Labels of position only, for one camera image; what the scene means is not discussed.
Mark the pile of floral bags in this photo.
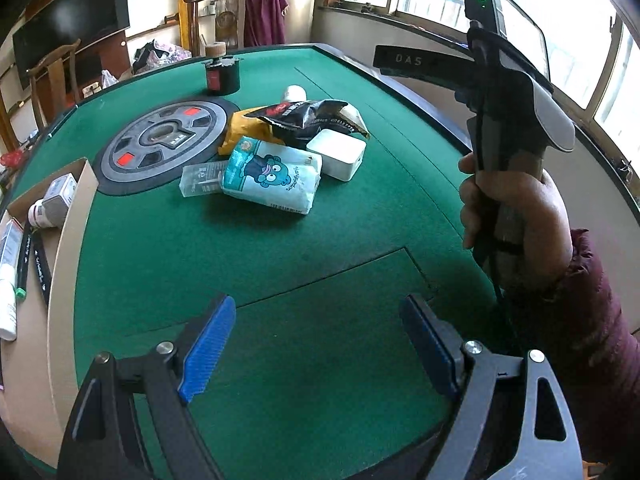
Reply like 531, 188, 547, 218
131, 39, 193, 73

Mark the maroon cloth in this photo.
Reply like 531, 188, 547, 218
243, 0, 290, 47

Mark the white plastic bag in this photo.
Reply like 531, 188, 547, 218
82, 70, 121, 96

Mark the clear plastic packet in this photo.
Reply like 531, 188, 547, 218
179, 160, 231, 198

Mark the round grey table console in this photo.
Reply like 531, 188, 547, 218
94, 99, 241, 196

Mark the wooden shelf unit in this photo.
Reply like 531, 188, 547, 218
125, 0, 321, 56

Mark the cardboard box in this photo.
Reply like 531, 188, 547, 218
0, 157, 98, 466

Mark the black cylinder holder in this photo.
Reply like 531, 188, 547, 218
202, 55, 242, 97

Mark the person's right hand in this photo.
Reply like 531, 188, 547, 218
457, 152, 573, 293

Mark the black snack bag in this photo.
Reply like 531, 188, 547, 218
257, 100, 351, 142

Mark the black marker pen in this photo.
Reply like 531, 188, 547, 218
30, 232, 53, 306
15, 227, 36, 301

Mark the black television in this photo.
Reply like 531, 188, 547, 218
12, 0, 131, 73

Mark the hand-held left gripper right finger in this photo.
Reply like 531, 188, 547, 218
399, 294, 585, 480

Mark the yellow packet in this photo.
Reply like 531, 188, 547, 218
217, 107, 286, 157

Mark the white grey medicine box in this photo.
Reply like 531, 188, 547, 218
42, 174, 80, 211

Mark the blue bear tissue pack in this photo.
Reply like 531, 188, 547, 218
220, 136, 323, 216

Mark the white charger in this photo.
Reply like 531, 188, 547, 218
306, 129, 367, 182

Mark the person's right forearm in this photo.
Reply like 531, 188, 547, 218
500, 229, 640, 466

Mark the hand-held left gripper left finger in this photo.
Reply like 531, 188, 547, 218
57, 294, 237, 480

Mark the white tube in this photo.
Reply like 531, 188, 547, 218
0, 265, 18, 342

